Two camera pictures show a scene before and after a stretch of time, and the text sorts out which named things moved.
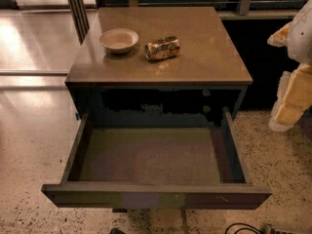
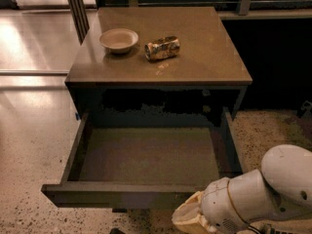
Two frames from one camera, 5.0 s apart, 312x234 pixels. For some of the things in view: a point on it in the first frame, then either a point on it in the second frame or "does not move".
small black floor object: [115, 230] does not move
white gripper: [301, 39] -> [216, 206]
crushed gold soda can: [162, 49] does not move
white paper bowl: [118, 41] does not move
